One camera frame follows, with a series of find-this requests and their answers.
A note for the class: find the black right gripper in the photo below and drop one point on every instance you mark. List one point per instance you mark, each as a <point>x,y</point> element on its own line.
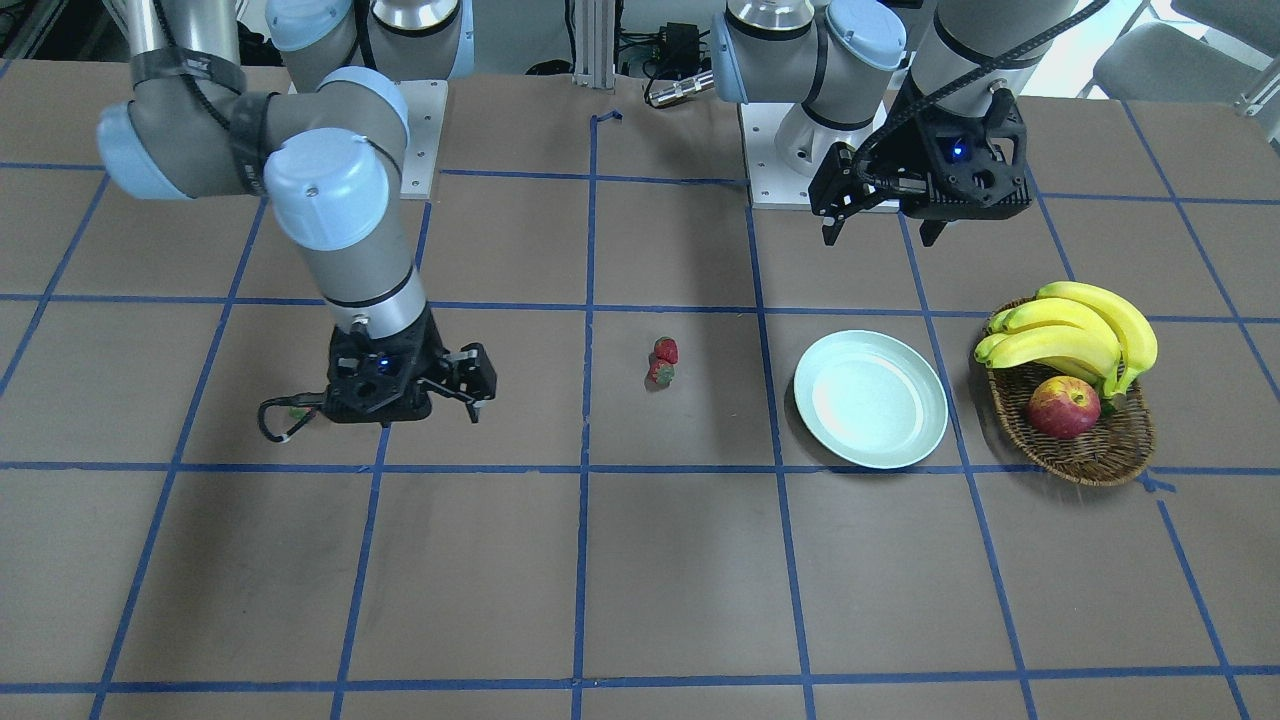
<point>434,354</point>

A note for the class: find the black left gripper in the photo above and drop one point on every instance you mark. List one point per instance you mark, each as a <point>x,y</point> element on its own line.
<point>903,140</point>

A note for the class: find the red strawberry of pair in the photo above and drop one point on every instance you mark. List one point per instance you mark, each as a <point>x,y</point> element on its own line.
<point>666,349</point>
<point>660,373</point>

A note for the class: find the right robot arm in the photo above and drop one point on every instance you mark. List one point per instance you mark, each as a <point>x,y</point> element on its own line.
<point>329,158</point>

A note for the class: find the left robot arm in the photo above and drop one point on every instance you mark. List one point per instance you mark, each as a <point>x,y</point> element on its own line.
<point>913,102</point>

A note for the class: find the light green plate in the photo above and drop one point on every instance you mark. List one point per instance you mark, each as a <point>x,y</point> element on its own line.
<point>870,399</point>

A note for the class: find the yellow banana bunch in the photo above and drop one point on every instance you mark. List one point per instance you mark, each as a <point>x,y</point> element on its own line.
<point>1080,329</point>

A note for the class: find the brown wicker basket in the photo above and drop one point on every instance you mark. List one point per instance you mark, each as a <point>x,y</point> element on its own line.
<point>1115,450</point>

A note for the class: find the red apple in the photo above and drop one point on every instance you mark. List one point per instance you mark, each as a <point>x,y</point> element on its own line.
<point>1063,407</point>

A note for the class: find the grey chair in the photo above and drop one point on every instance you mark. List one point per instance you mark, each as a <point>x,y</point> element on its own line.
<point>1154,62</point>

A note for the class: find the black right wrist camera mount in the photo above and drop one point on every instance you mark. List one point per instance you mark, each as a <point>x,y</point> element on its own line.
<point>376,388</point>

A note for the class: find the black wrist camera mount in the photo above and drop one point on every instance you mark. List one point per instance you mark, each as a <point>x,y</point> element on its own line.
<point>974,168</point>
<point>376,388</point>

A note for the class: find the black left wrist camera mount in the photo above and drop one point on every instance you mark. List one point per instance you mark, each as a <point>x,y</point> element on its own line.
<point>974,168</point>

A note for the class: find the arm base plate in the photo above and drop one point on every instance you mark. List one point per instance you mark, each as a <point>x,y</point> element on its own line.
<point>420,103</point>
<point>783,148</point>

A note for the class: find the aluminium frame post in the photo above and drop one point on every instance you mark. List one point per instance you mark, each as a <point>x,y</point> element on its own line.
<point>594,27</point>

